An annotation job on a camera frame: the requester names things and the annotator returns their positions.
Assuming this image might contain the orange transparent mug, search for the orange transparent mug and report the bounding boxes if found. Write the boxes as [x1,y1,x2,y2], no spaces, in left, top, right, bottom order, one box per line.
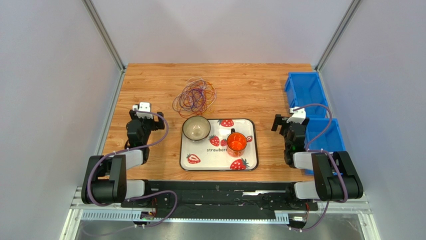
[226,128,248,158]

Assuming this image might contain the white strawberry tray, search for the white strawberry tray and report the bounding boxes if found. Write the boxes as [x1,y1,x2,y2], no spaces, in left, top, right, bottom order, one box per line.
[180,118,259,171]

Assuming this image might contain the blue plastic bin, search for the blue plastic bin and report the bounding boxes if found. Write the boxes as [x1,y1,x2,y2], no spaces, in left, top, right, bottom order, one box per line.
[284,72,328,108]
[303,117,346,176]

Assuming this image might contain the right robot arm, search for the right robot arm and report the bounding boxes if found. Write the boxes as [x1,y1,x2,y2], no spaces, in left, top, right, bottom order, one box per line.
[271,114,364,202]

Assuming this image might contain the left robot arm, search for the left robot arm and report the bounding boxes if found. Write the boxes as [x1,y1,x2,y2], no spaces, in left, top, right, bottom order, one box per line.
[81,110,169,206]

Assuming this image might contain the aluminium frame rail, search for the aluminium frame rail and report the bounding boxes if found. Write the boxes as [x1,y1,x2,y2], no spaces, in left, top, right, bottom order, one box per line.
[60,181,380,240]

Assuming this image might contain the beige ceramic bowl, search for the beige ceramic bowl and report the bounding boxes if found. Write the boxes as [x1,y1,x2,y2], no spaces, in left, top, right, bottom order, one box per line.
[182,116,211,141]

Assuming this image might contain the tangled cable bundle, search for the tangled cable bundle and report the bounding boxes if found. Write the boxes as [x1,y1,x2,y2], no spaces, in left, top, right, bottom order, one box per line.
[172,76,218,119]

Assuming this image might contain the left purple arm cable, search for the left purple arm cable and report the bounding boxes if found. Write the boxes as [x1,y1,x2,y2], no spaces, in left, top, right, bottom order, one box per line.
[85,111,170,206]

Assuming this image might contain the far blue plastic bin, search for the far blue plastic bin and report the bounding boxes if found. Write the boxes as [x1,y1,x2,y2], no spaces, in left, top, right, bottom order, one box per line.
[284,72,328,108]

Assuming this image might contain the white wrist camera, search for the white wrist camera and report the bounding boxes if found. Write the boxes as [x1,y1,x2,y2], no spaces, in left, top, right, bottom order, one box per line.
[286,107,307,124]
[132,102,154,119]

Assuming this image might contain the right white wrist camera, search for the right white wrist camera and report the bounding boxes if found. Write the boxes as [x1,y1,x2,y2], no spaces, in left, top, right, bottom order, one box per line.
[286,107,307,124]

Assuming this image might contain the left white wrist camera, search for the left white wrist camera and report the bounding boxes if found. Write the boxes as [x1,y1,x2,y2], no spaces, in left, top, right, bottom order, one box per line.
[132,102,154,119]

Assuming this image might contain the near blue plastic bin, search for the near blue plastic bin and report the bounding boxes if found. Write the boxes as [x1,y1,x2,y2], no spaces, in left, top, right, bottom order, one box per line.
[303,117,346,176]

